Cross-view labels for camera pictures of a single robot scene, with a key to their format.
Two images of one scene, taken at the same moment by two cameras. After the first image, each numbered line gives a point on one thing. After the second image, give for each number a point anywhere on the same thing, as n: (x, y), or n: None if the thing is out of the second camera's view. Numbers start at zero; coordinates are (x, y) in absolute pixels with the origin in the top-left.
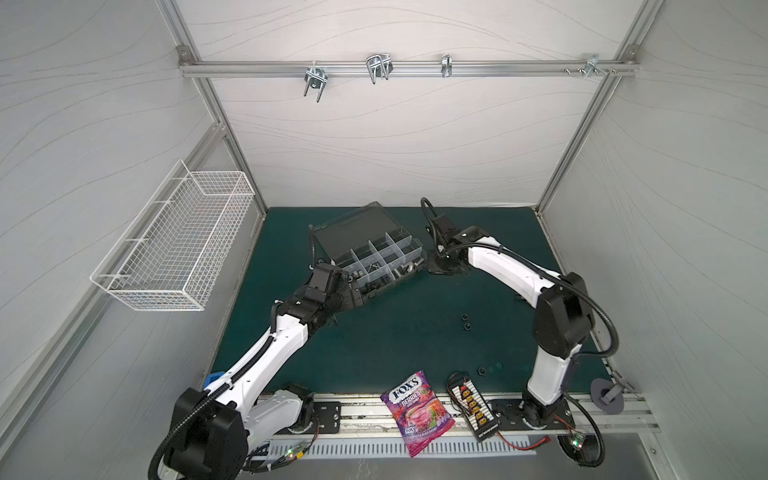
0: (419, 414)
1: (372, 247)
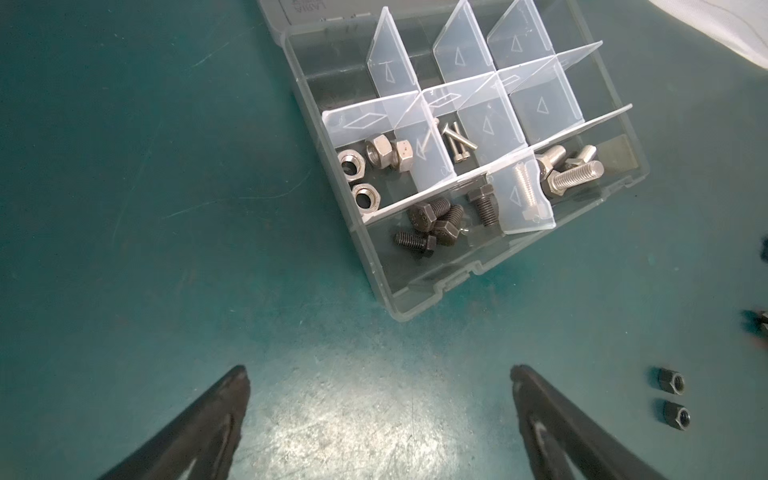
0: None
1: (464, 133)
